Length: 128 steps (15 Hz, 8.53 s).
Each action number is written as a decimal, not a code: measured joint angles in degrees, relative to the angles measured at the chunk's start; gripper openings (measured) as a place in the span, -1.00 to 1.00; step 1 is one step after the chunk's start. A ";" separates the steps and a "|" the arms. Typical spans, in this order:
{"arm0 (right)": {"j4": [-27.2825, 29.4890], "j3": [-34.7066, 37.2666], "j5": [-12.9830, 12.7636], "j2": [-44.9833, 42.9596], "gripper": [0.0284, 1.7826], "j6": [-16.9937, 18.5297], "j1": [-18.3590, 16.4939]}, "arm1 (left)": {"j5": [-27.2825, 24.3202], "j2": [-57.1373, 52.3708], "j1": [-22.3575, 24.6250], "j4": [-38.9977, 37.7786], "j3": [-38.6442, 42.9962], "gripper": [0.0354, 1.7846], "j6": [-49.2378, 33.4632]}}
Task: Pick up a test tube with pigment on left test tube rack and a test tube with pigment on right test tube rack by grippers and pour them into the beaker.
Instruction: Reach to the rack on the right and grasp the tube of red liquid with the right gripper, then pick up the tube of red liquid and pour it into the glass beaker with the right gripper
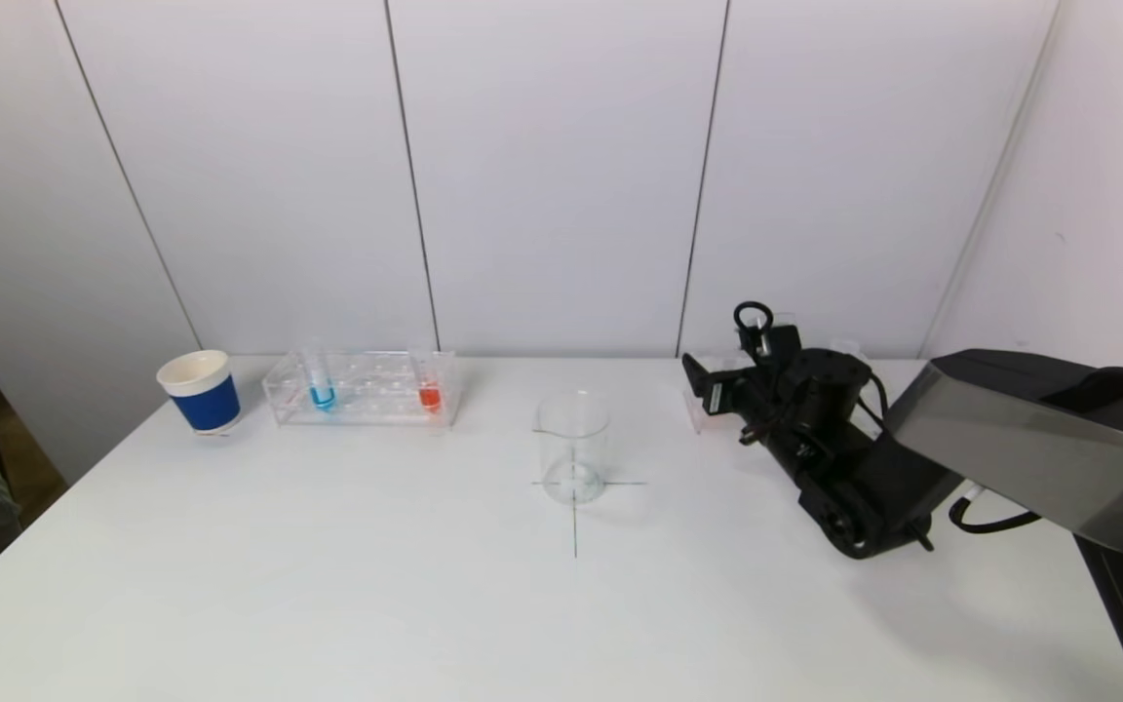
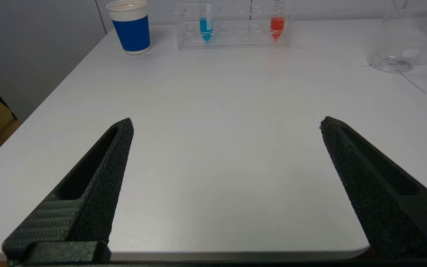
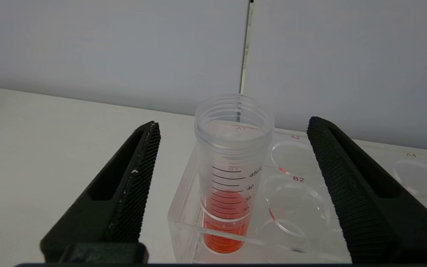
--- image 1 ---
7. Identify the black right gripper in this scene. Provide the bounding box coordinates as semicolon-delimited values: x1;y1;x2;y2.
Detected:
681;352;776;423

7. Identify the clear acrylic test tube rack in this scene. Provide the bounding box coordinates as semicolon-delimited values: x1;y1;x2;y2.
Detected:
684;353;891;435
264;352;463;429

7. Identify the clear glass beaker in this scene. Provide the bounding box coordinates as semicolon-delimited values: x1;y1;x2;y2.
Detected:
534;391;611;506

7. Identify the orange pigment test tube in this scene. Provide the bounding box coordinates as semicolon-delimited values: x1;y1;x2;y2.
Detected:
412;346;445;414

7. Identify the blue pigment test tube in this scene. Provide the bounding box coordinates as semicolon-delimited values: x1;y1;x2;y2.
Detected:
304;341;338;412

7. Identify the blue white paper cup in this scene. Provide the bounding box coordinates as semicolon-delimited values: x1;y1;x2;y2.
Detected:
157;351;243;436

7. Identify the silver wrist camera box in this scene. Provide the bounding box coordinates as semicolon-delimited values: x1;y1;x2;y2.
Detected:
764;326;803;368

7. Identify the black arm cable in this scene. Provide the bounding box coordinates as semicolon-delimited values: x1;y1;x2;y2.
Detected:
948;486;1042;535

